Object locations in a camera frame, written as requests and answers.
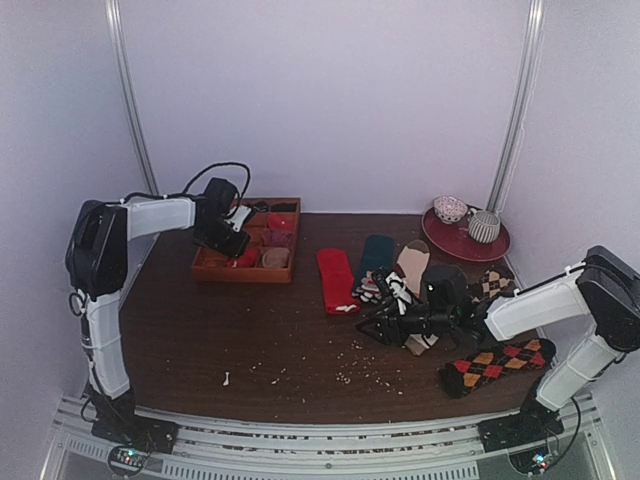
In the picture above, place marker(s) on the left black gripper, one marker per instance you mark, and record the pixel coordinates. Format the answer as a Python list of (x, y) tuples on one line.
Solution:
[(236, 250)]

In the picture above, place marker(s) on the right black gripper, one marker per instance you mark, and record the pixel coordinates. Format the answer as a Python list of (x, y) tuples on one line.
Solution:
[(398, 325)]

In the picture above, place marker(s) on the red sock with beige toe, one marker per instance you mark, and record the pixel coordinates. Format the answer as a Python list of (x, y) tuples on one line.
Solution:
[(248, 259)]

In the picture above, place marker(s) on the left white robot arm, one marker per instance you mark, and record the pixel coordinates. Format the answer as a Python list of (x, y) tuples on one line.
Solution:
[(97, 262)]

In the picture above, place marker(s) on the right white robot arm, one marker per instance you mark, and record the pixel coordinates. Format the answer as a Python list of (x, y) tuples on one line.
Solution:
[(486, 319)]

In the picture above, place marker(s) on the beige rolled sock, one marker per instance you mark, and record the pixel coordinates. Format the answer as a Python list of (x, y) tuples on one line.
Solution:
[(276, 258)]

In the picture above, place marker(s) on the beige brown sock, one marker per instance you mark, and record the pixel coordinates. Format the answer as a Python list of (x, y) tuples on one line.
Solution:
[(418, 344)]

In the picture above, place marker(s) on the wooden compartment tray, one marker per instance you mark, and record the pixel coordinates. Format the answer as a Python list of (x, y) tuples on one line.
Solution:
[(210, 266)]

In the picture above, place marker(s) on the black striped rolled sock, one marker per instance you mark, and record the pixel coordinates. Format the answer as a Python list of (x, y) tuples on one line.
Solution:
[(261, 206)]

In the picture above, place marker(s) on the red rolled sock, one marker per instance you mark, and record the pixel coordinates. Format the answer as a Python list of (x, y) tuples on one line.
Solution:
[(281, 221)]

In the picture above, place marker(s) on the teal reindeer sock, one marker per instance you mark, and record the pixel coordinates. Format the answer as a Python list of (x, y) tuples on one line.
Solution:
[(377, 253)]

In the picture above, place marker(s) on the beige striped sock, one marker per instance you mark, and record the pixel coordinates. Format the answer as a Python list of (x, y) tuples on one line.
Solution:
[(412, 263)]

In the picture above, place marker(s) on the black orange argyle sock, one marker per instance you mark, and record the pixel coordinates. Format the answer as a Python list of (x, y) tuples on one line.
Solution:
[(462, 377)]

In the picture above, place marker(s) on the red round plate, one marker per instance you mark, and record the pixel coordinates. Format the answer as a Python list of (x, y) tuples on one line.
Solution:
[(454, 240)]

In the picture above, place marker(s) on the beige argyle sock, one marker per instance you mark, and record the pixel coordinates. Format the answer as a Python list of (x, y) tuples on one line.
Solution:
[(491, 285)]

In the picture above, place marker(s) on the white patterned bowl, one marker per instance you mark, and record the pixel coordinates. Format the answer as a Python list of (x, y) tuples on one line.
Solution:
[(449, 209)]

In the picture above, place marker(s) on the striped grey cup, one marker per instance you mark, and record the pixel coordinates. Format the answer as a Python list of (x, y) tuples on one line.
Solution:
[(484, 226)]

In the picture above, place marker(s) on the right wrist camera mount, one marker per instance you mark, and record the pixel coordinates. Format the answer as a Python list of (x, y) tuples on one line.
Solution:
[(398, 288)]

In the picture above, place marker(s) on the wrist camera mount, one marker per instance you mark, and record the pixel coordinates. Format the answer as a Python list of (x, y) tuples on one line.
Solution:
[(398, 288), (241, 215)]

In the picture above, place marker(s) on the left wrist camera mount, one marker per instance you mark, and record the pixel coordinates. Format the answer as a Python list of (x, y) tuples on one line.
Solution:
[(241, 215)]

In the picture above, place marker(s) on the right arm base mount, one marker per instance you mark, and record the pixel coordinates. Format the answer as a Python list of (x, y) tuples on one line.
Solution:
[(526, 437)]

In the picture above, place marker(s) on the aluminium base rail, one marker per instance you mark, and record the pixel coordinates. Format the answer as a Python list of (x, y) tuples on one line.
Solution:
[(211, 448)]

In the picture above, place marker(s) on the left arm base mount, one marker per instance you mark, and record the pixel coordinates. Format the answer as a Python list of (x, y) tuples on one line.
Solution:
[(134, 446)]

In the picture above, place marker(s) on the right aluminium frame post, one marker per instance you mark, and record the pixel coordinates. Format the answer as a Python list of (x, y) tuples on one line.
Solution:
[(524, 90)]

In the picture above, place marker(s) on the aluminium frame post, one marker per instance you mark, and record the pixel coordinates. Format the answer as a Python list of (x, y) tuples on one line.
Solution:
[(116, 32), (524, 90)]

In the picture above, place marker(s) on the left aluminium frame post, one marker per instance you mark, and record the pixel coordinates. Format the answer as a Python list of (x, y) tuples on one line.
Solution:
[(116, 32)]

